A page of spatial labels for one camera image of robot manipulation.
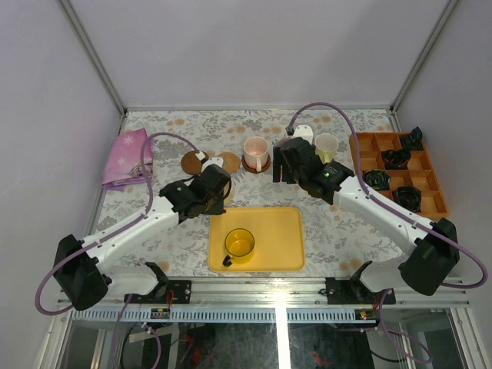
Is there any purple mug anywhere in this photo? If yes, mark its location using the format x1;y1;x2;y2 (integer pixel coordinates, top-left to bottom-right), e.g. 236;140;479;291
277;137;291;147

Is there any pink mug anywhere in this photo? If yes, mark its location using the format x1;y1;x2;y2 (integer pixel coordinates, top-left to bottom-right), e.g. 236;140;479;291
243;137;269;171

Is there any dark brown wooden coaster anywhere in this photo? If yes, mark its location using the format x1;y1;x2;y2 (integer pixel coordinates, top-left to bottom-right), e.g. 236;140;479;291
181;150;209;175

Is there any light green mug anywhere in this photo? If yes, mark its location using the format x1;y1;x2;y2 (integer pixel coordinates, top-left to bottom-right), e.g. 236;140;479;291
314;133;339;164

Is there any woven rattan coaster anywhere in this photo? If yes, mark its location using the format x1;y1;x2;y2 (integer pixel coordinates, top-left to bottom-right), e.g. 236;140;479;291
218;151;241;174

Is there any yellow glass mug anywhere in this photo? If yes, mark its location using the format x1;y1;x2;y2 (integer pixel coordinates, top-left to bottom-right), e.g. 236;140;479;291
222;228;255;268

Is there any cream yellow mug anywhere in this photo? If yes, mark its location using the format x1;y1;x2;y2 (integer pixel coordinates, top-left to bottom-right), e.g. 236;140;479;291
223;181;234;204

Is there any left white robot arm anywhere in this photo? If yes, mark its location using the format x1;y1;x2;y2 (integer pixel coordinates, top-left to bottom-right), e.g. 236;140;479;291
54;164;231;311

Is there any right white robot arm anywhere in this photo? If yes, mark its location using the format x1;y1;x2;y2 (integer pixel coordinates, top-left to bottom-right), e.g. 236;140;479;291
273;138;460;304

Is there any dark fabric flower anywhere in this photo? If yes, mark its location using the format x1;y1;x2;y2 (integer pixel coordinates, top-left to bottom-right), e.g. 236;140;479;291
392;186;422;212
381;148;411;170
363;169;391;191
400;127;424;151

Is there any yellow plastic tray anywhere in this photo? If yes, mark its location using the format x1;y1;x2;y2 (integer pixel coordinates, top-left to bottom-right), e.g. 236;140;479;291
208;207;305;273

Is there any orange compartment organizer box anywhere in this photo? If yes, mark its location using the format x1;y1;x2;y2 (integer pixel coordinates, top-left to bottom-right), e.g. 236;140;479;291
349;132;448;221

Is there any pink folded cloth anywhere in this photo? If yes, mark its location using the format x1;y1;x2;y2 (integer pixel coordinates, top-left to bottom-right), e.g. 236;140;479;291
101;128;148;191

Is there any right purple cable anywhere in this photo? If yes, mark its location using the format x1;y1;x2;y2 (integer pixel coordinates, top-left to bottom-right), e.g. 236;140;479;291
286;101;489;364

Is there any purple cable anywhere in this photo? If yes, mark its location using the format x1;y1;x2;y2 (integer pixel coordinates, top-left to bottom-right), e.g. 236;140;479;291
34;132;201;368
286;101;489;364

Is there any aluminium front rail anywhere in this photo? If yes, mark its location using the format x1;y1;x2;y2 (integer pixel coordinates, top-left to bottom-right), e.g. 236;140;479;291
57;276;472;308

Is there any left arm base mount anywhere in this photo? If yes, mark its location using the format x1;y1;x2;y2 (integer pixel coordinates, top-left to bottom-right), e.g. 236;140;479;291
124;262;192;306

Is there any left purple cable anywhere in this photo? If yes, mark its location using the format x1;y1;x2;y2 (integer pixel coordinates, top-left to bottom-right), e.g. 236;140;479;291
34;132;201;368

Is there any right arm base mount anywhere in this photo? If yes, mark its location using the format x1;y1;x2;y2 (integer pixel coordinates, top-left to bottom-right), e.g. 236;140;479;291
319;261;401;305

